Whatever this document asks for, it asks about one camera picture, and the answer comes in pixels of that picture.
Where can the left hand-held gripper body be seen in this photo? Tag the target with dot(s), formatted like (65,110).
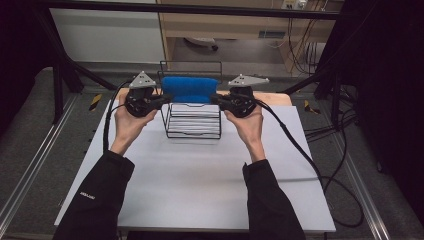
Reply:
(140,100)

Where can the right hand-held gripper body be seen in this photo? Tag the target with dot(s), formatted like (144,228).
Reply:
(240,101)

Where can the blue cloth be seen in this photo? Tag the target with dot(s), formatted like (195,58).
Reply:
(190,89)

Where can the person's right hand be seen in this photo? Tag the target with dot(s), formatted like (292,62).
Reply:
(248,130)

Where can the person's left hand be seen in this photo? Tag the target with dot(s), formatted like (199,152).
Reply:
(130,128)

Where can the yellow black hazard tape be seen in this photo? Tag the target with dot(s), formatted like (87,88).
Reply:
(95,102)
(310,107)

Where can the white chair base with caster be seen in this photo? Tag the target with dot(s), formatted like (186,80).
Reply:
(201,41)

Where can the white cabinet panel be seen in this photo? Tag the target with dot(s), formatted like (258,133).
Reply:
(106,36)

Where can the light wooden desk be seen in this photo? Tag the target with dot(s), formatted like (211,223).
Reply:
(240,25)

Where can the white power strip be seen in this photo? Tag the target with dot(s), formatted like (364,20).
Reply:
(294,4)

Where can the black metal frame post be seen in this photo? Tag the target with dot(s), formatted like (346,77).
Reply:
(336,96)
(58,93)

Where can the black metal frame bar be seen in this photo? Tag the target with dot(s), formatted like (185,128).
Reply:
(186,9)

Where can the aluminium floor rail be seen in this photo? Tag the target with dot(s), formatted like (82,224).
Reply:
(363,193)
(36,160)

